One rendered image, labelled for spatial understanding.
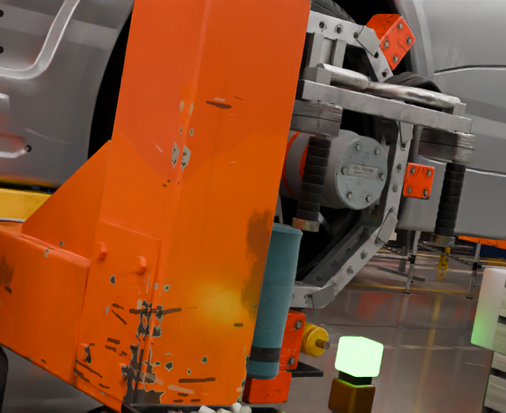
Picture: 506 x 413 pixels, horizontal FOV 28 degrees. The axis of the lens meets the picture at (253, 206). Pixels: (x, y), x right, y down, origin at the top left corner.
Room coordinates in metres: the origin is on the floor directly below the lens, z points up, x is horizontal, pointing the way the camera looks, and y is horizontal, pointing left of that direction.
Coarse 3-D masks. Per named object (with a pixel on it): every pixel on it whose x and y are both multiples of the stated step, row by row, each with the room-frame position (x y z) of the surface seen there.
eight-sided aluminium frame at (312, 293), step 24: (312, 24) 1.86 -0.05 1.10; (336, 24) 1.90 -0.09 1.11; (360, 48) 1.96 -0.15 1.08; (360, 72) 2.01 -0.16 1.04; (384, 72) 2.00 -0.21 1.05; (384, 120) 2.06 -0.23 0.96; (384, 144) 2.08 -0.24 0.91; (408, 144) 2.06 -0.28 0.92; (384, 192) 2.04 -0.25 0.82; (384, 216) 2.04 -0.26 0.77; (360, 240) 2.02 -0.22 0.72; (384, 240) 2.04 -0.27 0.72; (336, 264) 2.03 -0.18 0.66; (360, 264) 2.01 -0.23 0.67; (312, 288) 1.93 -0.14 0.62; (336, 288) 1.98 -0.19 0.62
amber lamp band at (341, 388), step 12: (336, 384) 1.21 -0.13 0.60; (348, 384) 1.20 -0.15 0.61; (360, 384) 1.20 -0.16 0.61; (372, 384) 1.21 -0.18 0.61; (336, 396) 1.21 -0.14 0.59; (348, 396) 1.19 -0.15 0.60; (360, 396) 1.19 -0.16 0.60; (372, 396) 1.21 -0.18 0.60; (336, 408) 1.20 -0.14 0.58; (348, 408) 1.19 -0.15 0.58; (360, 408) 1.20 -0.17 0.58
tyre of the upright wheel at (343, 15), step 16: (320, 0) 1.98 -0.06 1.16; (336, 16) 2.01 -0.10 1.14; (128, 32) 1.89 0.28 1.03; (112, 64) 1.87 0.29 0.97; (112, 80) 1.83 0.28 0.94; (112, 96) 1.82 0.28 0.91; (96, 112) 1.84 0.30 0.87; (112, 112) 1.80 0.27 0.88; (96, 128) 1.83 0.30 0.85; (112, 128) 1.79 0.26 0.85; (96, 144) 1.83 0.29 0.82; (352, 224) 2.10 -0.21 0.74
